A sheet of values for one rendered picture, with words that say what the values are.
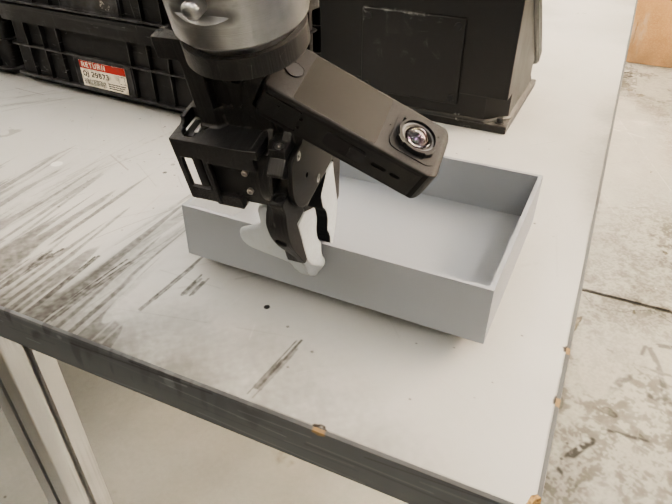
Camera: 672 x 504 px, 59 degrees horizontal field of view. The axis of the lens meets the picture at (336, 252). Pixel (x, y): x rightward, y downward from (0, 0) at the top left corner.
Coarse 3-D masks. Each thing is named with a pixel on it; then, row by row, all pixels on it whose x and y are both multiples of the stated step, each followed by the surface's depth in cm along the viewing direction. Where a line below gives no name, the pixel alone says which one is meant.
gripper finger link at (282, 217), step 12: (276, 192) 37; (276, 204) 36; (288, 204) 37; (276, 216) 37; (288, 216) 37; (300, 216) 39; (276, 228) 38; (288, 228) 38; (276, 240) 39; (288, 240) 38; (300, 240) 40; (288, 252) 40; (300, 252) 41
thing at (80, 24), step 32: (0, 0) 88; (32, 32) 88; (64, 32) 85; (96, 32) 81; (128, 32) 78; (32, 64) 92; (64, 64) 88; (128, 64) 82; (160, 64) 80; (128, 96) 85; (160, 96) 83
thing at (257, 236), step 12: (264, 216) 41; (312, 216) 41; (252, 228) 43; (264, 228) 42; (300, 228) 40; (312, 228) 42; (252, 240) 44; (264, 240) 44; (312, 240) 42; (276, 252) 44; (312, 252) 43; (300, 264) 43; (312, 264) 43
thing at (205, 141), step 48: (192, 48) 31; (288, 48) 31; (192, 96) 35; (240, 96) 34; (192, 144) 36; (240, 144) 35; (288, 144) 35; (192, 192) 40; (240, 192) 39; (288, 192) 36
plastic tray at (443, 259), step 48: (384, 192) 63; (432, 192) 62; (480, 192) 59; (528, 192) 57; (192, 240) 52; (240, 240) 50; (336, 240) 55; (384, 240) 55; (432, 240) 55; (480, 240) 55; (336, 288) 48; (384, 288) 45; (432, 288) 43; (480, 288) 42; (480, 336) 44
